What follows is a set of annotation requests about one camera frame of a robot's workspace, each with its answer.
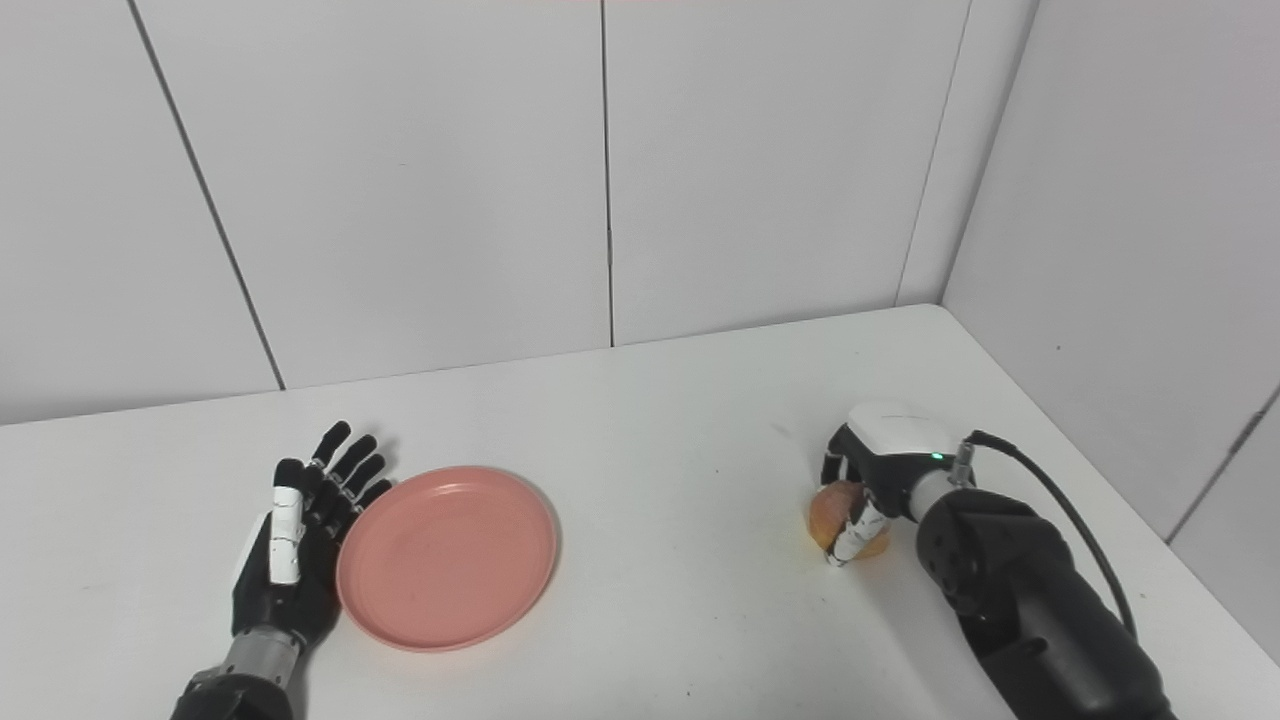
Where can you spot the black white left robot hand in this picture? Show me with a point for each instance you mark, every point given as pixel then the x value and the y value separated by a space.
pixel 310 590

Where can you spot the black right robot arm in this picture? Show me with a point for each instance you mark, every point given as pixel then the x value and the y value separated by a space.
pixel 1020 590

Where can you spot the orange cream puff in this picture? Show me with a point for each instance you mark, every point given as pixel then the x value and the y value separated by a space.
pixel 832 515

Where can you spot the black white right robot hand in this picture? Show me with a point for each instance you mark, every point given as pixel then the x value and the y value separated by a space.
pixel 895 440

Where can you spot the pink round plate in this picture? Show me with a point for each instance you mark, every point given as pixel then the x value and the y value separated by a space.
pixel 447 558

